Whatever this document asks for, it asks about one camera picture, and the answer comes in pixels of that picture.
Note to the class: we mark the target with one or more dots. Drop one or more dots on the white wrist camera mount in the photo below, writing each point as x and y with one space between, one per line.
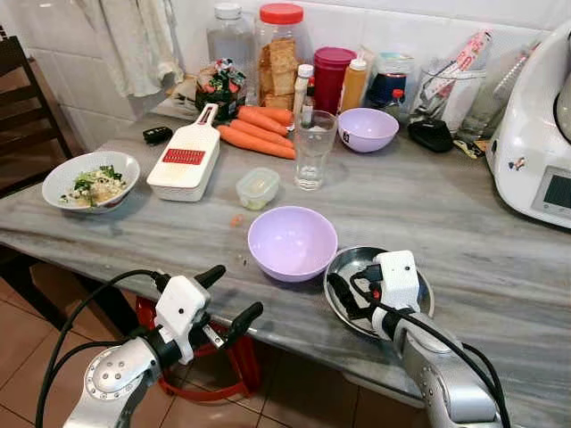
397 276
178 308

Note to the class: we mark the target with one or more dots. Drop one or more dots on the black car key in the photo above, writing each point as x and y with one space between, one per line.
157 135

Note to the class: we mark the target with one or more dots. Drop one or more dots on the orange squeeze bottle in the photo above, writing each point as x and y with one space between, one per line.
355 87

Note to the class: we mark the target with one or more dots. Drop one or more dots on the clear bottle with white cap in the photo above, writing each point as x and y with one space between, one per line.
230 40

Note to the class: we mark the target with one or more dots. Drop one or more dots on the white patterned ceramic bowl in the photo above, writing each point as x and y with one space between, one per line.
62 174

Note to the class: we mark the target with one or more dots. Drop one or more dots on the clear bag with red packet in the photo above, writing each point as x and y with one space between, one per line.
451 85

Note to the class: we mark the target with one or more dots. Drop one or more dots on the yellow patterned cloth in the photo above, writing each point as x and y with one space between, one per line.
471 149

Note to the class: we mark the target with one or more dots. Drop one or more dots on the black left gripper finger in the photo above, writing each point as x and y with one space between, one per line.
244 321
211 276

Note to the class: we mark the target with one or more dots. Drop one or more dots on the dark blue jar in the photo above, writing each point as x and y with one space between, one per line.
389 80

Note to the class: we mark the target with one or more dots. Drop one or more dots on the plastic bag of vegetables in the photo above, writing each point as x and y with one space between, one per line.
220 89

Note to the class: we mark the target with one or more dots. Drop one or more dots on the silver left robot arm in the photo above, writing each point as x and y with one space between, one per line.
111 379

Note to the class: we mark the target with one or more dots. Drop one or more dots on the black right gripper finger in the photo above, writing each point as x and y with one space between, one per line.
341 290

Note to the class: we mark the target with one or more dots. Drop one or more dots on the clear plastic bag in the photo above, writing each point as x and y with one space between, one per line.
495 98

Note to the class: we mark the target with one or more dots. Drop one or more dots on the clear drinking glass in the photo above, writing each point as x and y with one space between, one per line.
314 152

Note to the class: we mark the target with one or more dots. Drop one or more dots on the dark wooden chair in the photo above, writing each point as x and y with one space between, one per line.
27 116

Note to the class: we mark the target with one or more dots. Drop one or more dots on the white kitchen cooking appliance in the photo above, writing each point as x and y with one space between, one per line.
526 152

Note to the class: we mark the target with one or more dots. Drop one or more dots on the small red-capped glass bottle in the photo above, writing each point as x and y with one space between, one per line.
396 105

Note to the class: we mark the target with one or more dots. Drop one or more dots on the small purple plastic bowl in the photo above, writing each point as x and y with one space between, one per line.
368 129

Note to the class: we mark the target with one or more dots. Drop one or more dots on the white-capped seasoning bottle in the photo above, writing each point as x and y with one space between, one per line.
304 78

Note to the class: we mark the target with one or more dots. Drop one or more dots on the rice and greens food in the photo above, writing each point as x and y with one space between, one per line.
96 185

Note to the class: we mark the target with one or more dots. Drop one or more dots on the large purple plastic bowl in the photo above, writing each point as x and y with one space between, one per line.
293 242

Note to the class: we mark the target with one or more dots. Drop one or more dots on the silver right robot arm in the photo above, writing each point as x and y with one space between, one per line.
446 383

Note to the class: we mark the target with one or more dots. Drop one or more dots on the maroon plastic container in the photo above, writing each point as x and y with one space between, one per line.
332 80

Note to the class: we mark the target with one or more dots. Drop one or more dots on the black oven mitt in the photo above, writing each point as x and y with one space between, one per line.
432 135

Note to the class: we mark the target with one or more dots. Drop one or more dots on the red plastic stool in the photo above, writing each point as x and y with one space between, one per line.
241 366

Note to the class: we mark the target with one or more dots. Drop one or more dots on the white hanging towel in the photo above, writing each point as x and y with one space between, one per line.
134 45

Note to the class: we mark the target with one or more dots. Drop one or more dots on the red-lidded jar of crackers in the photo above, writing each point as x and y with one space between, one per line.
281 58

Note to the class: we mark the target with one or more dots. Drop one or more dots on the small orange carrot piece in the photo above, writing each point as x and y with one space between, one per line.
236 219

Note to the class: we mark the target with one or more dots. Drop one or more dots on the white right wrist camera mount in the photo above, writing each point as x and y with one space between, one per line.
397 276

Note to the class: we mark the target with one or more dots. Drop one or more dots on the white grater with red blade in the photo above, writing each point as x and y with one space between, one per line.
184 160

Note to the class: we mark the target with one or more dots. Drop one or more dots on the small green-lidded plastic container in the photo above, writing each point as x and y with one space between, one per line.
257 188

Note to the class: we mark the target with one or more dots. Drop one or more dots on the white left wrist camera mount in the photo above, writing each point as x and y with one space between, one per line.
178 308

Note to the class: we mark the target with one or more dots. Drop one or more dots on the small hot sauce bottle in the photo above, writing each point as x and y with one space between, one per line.
308 109

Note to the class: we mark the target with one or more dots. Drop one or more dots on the round stainless steel plate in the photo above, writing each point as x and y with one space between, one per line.
424 299

